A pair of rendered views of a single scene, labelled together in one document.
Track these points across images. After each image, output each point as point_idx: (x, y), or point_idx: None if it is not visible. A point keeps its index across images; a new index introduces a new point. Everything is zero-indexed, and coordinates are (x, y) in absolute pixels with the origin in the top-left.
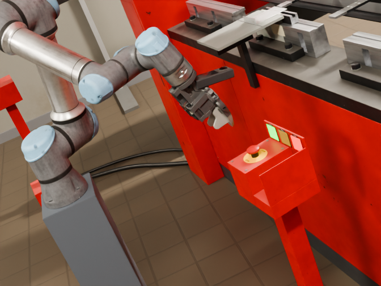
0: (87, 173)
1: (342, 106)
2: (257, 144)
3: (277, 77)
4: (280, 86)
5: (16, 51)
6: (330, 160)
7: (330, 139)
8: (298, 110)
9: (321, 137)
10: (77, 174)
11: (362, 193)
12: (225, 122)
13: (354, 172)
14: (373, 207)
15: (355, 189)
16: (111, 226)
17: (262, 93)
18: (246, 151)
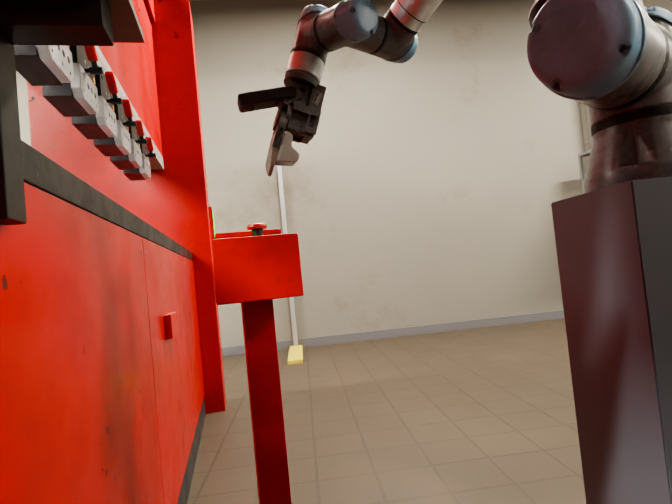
0: (634, 180)
1: (124, 224)
2: (239, 237)
3: (61, 183)
4: (64, 209)
5: None
6: (115, 357)
7: (116, 301)
8: (86, 267)
9: (108, 308)
10: (592, 154)
11: (135, 382)
12: (278, 163)
13: (130, 346)
14: (140, 395)
15: (131, 385)
16: (567, 291)
17: (8, 254)
18: (266, 224)
